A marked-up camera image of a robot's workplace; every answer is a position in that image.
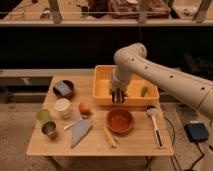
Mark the wooden table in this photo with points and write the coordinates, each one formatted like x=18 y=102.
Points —
x=139 y=142

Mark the blue sponge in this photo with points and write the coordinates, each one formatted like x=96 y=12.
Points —
x=62 y=88

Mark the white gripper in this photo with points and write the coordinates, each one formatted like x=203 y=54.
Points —
x=119 y=80

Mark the red bowl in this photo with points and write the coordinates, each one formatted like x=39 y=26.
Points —
x=120 y=121

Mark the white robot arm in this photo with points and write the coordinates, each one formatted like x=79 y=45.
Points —
x=191 y=90

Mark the white handled brush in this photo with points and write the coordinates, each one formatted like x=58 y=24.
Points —
x=151 y=111

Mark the dark brown bowl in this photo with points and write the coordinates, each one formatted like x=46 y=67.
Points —
x=71 y=86

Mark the metal cup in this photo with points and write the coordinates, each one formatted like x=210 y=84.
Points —
x=49 y=129

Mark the yellow plastic bin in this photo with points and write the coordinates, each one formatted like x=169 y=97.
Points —
x=100 y=91

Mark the yellow corn cob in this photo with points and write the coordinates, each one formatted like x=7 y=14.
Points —
x=109 y=137

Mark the black foot pedal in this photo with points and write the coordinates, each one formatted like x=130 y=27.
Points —
x=196 y=132

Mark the white cup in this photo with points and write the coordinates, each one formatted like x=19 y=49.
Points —
x=63 y=107

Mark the grey blue spatula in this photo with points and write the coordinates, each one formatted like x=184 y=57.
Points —
x=80 y=128

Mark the green plastic cup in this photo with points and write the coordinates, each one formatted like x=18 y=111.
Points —
x=43 y=116

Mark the orange fruit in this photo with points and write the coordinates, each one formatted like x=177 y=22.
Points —
x=84 y=108

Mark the green vegetable in bin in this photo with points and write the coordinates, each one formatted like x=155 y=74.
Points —
x=144 y=91

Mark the striped dark eraser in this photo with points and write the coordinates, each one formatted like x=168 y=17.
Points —
x=118 y=97

